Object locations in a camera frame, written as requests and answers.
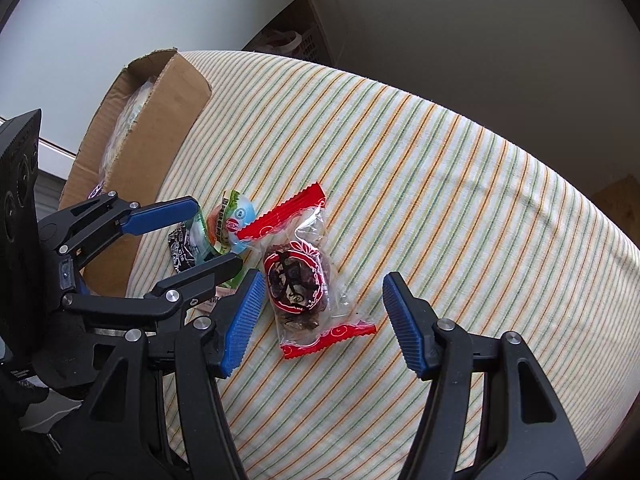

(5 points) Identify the red clear dried fruit bag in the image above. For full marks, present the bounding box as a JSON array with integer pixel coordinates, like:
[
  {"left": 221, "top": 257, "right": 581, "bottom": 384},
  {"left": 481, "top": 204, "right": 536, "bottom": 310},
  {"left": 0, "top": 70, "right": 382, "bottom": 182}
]
[{"left": 238, "top": 182, "right": 376, "bottom": 360}]

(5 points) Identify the red blue cartoon packet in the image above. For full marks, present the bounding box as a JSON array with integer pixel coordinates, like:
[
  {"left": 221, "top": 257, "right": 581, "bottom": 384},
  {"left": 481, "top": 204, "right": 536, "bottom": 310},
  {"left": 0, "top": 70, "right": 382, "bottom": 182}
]
[{"left": 206, "top": 190, "right": 256, "bottom": 254}]

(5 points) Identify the brown cardboard box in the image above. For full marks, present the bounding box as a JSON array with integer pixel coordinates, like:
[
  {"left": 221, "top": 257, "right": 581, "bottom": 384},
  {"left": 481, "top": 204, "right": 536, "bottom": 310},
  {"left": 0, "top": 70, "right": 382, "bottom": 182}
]
[{"left": 58, "top": 48, "right": 214, "bottom": 298}]

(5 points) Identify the green mint candy packet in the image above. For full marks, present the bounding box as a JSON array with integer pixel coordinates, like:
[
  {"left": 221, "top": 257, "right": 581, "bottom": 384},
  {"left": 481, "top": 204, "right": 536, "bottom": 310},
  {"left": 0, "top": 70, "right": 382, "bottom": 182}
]
[{"left": 186, "top": 210, "right": 219, "bottom": 266}]

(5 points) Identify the bread loaf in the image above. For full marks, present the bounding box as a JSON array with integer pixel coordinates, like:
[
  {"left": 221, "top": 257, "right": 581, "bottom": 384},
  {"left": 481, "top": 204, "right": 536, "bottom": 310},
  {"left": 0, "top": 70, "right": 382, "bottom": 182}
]
[{"left": 99, "top": 77, "right": 156, "bottom": 181}]

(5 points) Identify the snickers bar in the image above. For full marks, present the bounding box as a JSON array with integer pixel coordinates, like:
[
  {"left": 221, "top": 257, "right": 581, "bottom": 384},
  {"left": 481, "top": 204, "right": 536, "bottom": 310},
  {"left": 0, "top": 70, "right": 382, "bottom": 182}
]
[{"left": 87, "top": 182, "right": 103, "bottom": 200}]

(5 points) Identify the pink candy packet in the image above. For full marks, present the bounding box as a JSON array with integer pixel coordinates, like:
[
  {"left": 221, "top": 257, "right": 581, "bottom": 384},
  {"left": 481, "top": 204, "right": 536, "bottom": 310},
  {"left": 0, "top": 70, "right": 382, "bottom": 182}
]
[{"left": 192, "top": 287, "right": 235, "bottom": 314}]

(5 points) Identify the striped tablecloth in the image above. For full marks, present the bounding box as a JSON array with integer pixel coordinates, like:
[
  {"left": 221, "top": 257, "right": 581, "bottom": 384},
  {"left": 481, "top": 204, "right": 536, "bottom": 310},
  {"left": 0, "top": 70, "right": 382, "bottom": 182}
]
[{"left": 158, "top": 51, "right": 639, "bottom": 479}]

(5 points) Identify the black patterned candy packet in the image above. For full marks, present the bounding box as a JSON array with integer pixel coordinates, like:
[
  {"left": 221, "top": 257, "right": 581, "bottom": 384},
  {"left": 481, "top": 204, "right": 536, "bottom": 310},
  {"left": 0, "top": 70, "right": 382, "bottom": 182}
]
[{"left": 167, "top": 223, "right": 198, "bottom": 273}]

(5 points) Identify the white cabinet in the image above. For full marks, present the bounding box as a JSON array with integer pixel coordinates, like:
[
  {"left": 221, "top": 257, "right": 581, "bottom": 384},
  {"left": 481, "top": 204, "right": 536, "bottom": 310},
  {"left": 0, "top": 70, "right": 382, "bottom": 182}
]
[{"left": 1, "top": 0, "right": 294, "bottom": 179}]

